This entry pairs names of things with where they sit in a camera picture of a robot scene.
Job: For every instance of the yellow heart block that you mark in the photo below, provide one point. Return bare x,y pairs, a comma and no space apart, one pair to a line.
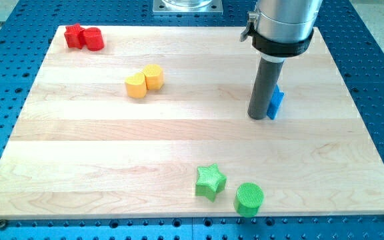
136,86

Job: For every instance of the blue perforated table plate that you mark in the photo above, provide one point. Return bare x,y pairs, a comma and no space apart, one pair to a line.
354,31

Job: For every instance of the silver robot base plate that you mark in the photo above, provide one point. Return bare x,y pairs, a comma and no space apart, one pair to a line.
186,7

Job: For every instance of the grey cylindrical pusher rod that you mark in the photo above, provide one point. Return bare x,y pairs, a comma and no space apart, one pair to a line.
265,81

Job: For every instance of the red star block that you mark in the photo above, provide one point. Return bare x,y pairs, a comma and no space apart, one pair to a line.
74,36

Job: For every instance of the blue block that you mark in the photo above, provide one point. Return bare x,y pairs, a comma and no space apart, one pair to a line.
275,103

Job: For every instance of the yellow hexagon block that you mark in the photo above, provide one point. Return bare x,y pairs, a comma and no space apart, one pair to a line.
153,76

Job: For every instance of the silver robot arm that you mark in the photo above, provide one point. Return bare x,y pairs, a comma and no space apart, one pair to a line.
281,28

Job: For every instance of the light wooden board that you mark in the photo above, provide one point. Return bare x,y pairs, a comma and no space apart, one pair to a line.
83,149

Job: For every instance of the green cylinder block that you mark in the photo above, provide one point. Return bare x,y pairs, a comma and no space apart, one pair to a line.
248,199

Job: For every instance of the green star block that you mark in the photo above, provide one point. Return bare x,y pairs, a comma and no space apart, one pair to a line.
210,182

